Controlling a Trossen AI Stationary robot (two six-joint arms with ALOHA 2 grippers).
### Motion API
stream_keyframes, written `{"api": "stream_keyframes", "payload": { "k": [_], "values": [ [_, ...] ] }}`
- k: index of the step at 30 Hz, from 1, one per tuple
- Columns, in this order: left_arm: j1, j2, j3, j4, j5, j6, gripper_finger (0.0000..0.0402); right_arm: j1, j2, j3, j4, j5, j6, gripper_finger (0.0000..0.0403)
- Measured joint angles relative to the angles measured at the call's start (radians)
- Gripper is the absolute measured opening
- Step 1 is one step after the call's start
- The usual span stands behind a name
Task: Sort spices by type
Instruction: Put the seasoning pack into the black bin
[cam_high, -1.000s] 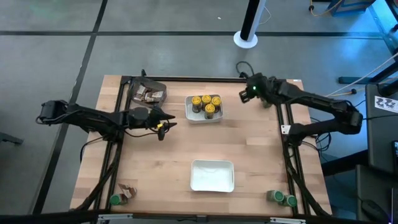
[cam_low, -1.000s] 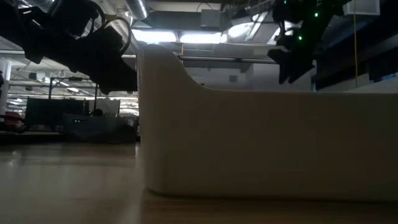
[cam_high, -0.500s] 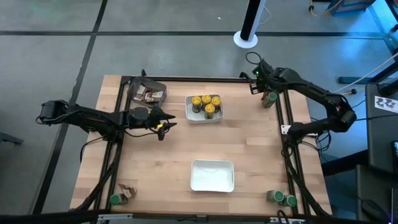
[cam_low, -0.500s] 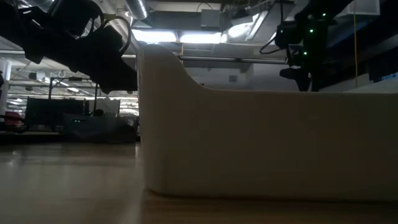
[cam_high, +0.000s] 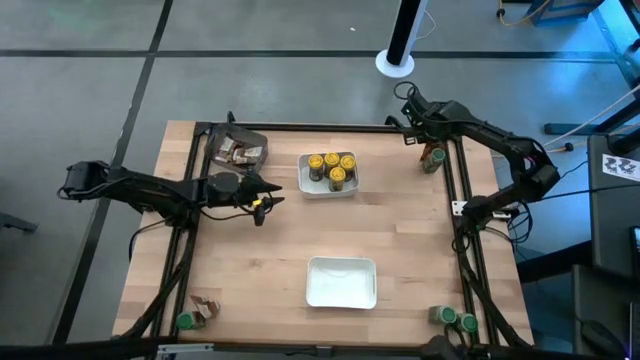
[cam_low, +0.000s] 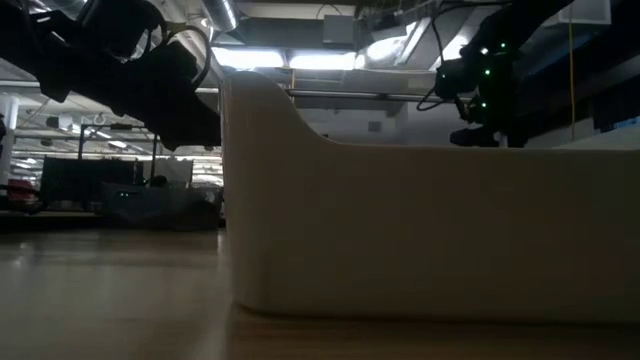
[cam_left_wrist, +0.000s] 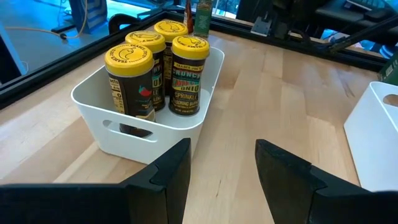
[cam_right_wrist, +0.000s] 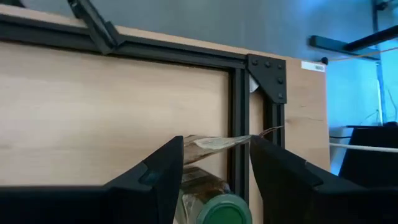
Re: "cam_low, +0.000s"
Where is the black metal gantry frame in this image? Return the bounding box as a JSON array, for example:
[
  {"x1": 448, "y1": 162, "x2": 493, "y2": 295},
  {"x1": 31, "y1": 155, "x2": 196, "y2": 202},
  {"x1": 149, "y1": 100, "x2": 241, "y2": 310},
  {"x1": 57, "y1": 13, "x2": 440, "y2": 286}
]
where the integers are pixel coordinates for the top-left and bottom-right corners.
[{"x1": 77, "y1": 123, "x2": 159, "y2": 187}]

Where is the small spiral air duct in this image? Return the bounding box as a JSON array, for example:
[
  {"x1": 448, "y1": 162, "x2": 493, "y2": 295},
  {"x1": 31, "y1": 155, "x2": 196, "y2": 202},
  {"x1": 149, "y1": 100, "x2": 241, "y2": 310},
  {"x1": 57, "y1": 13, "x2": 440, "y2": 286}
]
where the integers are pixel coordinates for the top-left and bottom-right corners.
[{"x1": 202, "y1": 0, "x2": 240, "y2": 32}]

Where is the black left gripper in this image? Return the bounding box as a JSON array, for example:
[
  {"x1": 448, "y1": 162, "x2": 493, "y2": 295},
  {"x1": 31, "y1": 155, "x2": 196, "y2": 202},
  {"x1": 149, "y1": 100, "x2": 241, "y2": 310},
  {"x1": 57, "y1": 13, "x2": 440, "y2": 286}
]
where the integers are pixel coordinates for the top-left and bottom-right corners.
[{"x1": 114, "y1": 42, "x2": 222, "y2": 151}]

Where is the red background item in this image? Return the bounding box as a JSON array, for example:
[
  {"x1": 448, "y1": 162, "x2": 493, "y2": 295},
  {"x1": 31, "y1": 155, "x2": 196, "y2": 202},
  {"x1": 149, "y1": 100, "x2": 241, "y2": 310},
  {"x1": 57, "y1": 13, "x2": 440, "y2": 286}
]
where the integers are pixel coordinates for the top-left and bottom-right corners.
[{"x1": 4, "y1": 179, "x2": 39, "y2": 214}]

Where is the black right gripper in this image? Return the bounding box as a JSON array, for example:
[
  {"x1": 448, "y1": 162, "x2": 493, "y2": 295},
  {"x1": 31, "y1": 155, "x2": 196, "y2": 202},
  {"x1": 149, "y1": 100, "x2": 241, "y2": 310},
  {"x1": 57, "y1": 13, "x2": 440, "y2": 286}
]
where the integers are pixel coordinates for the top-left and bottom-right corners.
[{"x1": 434, "y1": 42, "x2": 521, "y2": 148}]

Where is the black background panel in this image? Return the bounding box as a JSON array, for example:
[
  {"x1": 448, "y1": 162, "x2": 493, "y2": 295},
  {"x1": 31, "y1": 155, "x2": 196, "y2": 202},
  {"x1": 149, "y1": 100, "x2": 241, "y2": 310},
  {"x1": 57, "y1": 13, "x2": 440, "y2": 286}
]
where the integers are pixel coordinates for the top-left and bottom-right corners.
[{"x1": 39, "y1": 155, "x2": 146, "y2": 204}]

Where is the grey ceiling box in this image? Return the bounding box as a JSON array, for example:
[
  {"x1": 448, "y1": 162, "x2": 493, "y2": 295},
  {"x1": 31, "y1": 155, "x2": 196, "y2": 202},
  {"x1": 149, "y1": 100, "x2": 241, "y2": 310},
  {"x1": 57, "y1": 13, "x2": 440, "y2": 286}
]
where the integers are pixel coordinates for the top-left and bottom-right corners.
[{"x1": 322, "y1": 14, "x2": 356, "y2": 49}]

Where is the white building column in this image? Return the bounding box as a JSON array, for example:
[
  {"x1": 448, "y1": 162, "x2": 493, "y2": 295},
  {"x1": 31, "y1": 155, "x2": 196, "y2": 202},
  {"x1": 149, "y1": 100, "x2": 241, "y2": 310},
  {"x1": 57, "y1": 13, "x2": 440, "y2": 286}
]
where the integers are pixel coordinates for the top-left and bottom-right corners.
[{"x1": 0, "y1": 94, "x2": 19, "y2": 189}]

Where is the white plastic handled bin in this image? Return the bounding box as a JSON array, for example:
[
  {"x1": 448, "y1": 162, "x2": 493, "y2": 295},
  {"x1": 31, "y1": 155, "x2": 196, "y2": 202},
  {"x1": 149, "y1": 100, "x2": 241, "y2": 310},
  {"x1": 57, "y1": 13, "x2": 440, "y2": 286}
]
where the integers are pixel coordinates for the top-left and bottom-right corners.
[{"x1": 218, "y1": 69, "x2": 640, "y2": 324}]

